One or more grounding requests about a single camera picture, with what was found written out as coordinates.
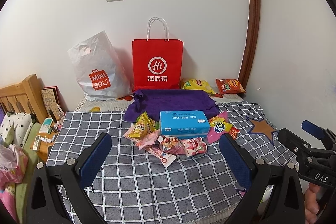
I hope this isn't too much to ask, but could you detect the brown wooden door frame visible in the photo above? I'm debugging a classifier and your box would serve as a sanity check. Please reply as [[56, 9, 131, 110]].
[[239, 0, 261, 88]]

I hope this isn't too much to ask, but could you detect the small red snack packet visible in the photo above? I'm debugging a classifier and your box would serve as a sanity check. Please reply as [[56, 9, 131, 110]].
[[228, 126, 240, 139]]

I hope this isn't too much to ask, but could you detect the patterned brown book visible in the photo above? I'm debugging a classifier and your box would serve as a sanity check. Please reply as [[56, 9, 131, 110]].
[[41, 86, 64, 121]]

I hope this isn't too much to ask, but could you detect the white flower pillow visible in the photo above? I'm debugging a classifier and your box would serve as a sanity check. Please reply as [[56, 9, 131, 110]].
[[1, 111, 36, 147]]

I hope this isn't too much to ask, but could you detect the red paper shopping bag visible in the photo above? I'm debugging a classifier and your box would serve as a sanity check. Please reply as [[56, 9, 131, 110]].
[[131, 17, 183, 91]]

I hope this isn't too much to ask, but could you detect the person right hand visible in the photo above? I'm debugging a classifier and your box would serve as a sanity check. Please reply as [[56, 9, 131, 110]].
[[305, 183, 321, 224]]

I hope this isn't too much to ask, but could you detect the purple towel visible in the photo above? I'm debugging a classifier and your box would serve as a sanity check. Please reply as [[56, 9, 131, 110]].
[[124, 89, 220, 122]]

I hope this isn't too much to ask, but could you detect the pink peach snack packet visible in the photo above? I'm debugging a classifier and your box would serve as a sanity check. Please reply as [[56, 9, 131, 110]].
[[136, 129, 161, 150]]

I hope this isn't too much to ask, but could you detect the yellow rice cracker packet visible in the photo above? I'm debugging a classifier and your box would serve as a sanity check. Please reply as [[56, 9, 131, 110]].
[[129, 111, 155, 139]]

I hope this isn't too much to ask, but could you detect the pink yellow snack packet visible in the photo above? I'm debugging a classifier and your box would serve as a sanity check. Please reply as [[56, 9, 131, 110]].
[[207, 111, 232, 143]]

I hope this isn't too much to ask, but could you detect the white Miniso plastic bag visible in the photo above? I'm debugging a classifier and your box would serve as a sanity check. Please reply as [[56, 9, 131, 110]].
[[68, 31, 132, 101]]

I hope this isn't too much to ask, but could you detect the grey checked blanket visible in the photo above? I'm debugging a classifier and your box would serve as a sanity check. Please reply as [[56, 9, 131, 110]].
[[45, 101, 299, 224]]

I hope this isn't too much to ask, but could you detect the wooden bed headboard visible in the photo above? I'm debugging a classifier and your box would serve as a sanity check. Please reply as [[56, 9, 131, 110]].
[[0, 74, 49, 124]]

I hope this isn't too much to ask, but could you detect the white remote control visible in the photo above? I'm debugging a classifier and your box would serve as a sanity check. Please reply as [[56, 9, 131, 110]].
[[32, 135, 41, 151]]

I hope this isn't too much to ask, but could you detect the blue tissue box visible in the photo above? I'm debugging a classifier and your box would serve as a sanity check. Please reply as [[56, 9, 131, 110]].
[[159, 110, 210, 139]]

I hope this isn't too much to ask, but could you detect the pink strawberry snack bag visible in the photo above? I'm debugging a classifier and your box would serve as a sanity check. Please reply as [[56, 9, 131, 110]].
[[157, 136, 207, 157]]

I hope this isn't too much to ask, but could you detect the yellow chips bag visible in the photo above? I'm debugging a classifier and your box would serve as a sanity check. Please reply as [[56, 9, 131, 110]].
[[180, 79, 215, 94]]

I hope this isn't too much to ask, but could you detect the long pink bear candy bar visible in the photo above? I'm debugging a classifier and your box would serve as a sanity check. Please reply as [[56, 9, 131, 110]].
[[145, 146, 177, 168]]

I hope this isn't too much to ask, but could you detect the orange red chips bag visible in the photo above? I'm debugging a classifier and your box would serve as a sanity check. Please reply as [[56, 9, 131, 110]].
[[216, 79, 245, 94]]

